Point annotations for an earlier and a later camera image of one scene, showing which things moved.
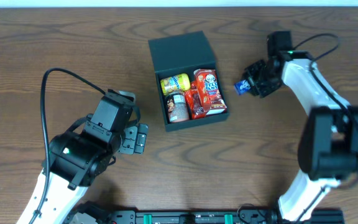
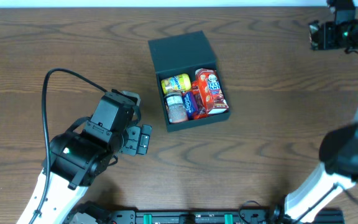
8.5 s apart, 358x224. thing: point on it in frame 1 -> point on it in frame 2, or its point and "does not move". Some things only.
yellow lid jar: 178,83 does not move
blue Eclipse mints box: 242,86 -> 191,104
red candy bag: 194,102 does not move
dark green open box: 183,53 does not move
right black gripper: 257,81 -> 319,35
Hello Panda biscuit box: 213,101 does not move
